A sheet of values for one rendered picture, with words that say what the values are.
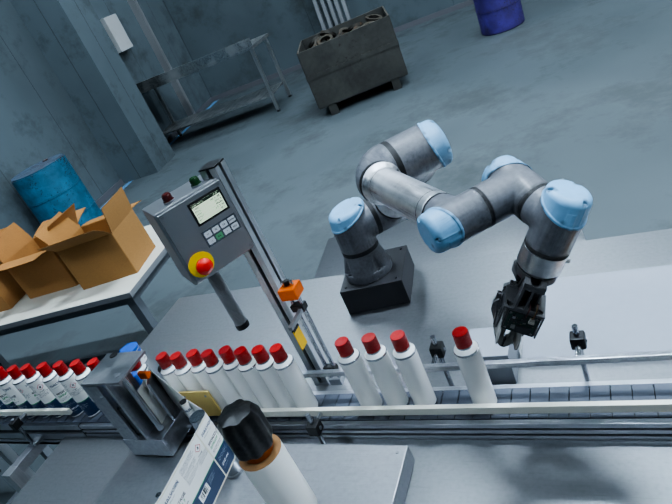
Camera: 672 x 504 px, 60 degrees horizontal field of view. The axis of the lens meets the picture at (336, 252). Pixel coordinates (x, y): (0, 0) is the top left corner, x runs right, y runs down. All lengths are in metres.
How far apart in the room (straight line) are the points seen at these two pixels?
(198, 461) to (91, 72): 7.35
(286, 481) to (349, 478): 0.17
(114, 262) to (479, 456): 2.25
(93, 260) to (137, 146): 5.40
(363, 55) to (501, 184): 6.14
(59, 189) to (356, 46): 3.66
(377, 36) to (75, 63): 3.89
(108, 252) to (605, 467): 2.47
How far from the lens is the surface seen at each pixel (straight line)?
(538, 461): 1.26
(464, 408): 1.27
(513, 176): 1.01
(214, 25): 11.45
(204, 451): 1.34
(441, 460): 1.31
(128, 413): 1.58
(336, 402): 1.47
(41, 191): 6.92
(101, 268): 3.17
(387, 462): 1.28
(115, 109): 8.39
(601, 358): 1.24
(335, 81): 7.13
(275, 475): 1.16
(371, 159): 1.28
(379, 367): 1.27
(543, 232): 0.96
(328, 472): 1.33
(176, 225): 1.28
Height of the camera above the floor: 1.82
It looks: 27 degrees down
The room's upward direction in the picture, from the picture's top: 24 degrees counter-clockwise
